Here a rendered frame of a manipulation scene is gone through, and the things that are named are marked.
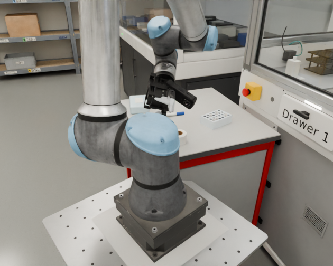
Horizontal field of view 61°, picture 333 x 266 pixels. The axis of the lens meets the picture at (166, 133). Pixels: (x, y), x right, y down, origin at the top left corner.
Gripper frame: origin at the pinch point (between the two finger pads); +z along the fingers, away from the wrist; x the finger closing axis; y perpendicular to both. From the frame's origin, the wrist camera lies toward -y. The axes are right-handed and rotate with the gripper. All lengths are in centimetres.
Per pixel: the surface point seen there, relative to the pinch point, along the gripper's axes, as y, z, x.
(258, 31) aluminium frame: -38, -65, 0
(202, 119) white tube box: -22.8, -31.1, -28.8
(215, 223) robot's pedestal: -18.2, 23.7, -6.5
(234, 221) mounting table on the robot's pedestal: -23.4, 22.6, -5.4
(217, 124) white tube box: -28.9, -27.8, -26.4
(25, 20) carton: 167, -286, -212
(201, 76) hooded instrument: -30, -82, -50
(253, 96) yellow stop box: -44, -44, -19
